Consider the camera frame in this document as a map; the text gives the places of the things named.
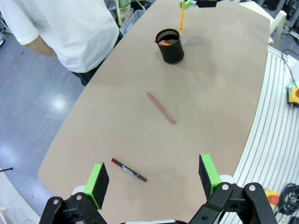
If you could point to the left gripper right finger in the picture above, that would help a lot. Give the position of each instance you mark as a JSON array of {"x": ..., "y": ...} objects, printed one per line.
[{"x": 208, "y": 175}]

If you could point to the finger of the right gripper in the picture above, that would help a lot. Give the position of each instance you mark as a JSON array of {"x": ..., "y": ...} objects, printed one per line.
[
  {"x": 206, "y": 3},
  {"x": 187, "y": 4}
]

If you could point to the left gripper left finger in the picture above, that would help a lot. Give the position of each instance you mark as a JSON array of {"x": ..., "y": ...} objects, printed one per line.
[{"x": 98, "y": 186}]

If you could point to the yellow pencil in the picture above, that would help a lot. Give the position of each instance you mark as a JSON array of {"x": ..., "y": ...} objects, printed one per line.
[
  {"x": 182, "y": 21},
  {"x": 166, "y": 44}
]

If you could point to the black marker with red caps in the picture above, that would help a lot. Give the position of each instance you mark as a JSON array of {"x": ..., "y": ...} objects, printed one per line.
[{"x": 129, "y": 170}]

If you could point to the dark red pen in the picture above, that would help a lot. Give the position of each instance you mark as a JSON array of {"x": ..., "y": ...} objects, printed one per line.
[{"x": 161, "y": 107}]

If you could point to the person right forearm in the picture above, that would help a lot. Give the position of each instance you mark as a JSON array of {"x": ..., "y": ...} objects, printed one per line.
[{"x": 42, "y": 47}]

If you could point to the black mesh pen holder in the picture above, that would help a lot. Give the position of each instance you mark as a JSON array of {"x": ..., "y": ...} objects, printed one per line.
[{"x": 171, "y": 54}]

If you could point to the grey plastic crate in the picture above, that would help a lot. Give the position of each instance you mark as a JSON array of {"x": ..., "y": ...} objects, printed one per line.
[{"x": 134, "y": 21}]

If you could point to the bag with green print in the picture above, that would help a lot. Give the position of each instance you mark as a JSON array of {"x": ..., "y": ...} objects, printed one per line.
[{"x": 123, "y": 9}]

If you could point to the yellow emergency stop box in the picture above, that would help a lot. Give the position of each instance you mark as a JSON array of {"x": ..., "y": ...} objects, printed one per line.
[
  {"x": 293, "y": 95},
  {"x": 272, "y": 198}
]

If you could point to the white slotted mounting platform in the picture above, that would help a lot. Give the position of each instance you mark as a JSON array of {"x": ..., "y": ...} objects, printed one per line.
[{"x": 268, "y": 140}]

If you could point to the white chair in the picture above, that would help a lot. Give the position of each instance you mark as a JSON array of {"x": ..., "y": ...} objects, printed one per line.
[{"x": 279, "y": 23}]

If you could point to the person in white T-shirt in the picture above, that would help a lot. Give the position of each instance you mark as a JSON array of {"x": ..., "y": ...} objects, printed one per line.
[{"x": 70, "y": 35}]

